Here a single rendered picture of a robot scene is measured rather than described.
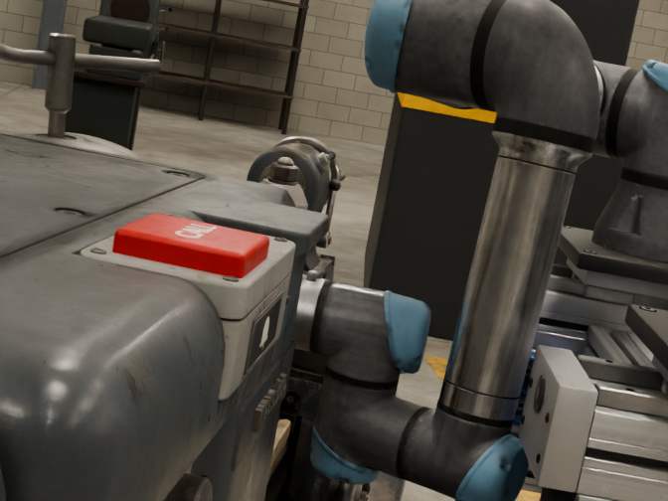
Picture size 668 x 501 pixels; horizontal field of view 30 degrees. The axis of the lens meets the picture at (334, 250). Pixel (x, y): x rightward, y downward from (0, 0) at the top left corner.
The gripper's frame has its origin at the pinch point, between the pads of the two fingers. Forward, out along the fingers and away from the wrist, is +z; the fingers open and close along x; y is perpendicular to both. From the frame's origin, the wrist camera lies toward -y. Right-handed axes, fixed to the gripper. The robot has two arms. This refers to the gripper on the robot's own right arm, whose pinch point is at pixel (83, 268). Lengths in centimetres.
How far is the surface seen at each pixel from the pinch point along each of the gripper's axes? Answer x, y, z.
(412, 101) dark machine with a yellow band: 3, 456, 14
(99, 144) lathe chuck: 15.2, -18.5, -6.0
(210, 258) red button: 18, -68, -29
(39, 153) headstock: 17.0, -43.0, -10.6
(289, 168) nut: 9.3, 42.7, -11.3
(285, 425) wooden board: -17.6, 18.5, -20.6
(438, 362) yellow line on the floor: -105, 418, -24
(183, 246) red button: 18, -68, -27
